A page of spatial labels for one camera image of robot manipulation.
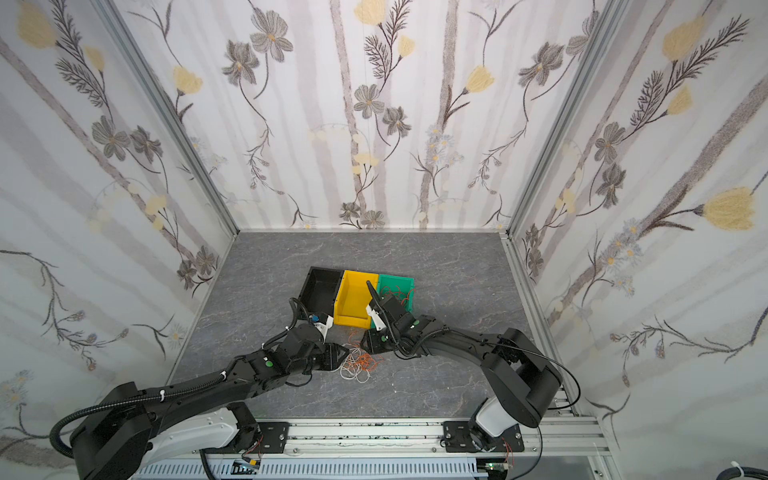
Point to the yellow plastic bin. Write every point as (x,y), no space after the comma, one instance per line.
(353,298)

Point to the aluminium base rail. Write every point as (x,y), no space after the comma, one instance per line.
(421,437)

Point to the white slotted cable duct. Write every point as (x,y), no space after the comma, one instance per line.
(354,468)

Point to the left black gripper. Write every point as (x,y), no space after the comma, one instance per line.
(332,354)

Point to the green plastic bin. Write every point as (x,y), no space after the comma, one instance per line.
(401,288)

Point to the black plastic bin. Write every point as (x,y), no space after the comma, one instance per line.
(320,289)

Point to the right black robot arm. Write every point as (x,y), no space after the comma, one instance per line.
(523,380)

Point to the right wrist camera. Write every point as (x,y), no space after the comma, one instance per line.
(377,321)

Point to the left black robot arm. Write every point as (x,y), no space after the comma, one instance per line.
(113,439)

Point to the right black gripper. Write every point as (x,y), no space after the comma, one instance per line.
(387,306)

